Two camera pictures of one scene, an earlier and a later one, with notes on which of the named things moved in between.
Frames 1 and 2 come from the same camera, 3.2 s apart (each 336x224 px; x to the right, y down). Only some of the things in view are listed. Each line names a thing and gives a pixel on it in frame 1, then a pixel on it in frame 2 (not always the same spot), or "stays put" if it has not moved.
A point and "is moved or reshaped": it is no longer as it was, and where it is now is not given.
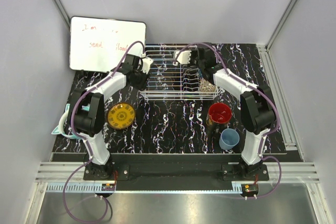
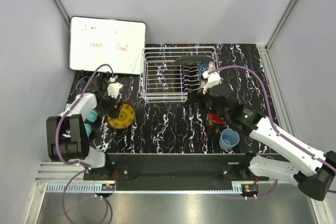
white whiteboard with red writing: (100, 44) stays put
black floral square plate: (190, 72) is moved or reshaped
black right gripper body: (195, 60) to (206, 105)
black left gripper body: (140, 80) to (106, 106)
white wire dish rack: (165, 82) stays put
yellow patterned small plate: (121, 116) stays put
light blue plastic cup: (229, 138) stays put
